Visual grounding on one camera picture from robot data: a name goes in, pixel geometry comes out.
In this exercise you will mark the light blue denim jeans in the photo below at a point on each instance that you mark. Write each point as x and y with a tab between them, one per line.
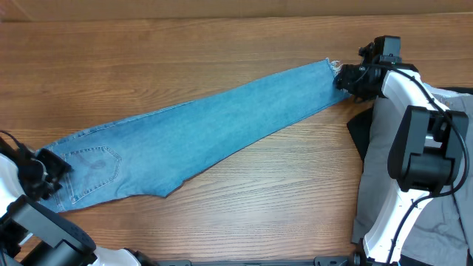
156	152

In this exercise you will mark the grey trousers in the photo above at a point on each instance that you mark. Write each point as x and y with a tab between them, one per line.
442	234

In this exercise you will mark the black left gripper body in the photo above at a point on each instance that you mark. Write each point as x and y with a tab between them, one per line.
45	174

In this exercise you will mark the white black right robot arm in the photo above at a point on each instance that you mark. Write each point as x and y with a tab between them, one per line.
428	158

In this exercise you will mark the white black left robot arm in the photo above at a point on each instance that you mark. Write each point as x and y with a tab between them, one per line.
32	234

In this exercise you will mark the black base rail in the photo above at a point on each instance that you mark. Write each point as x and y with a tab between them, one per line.
317	261

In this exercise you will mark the black garment under grey trousers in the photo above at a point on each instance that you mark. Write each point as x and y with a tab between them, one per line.
359	125

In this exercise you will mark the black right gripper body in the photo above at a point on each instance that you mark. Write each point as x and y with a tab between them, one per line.
355	81

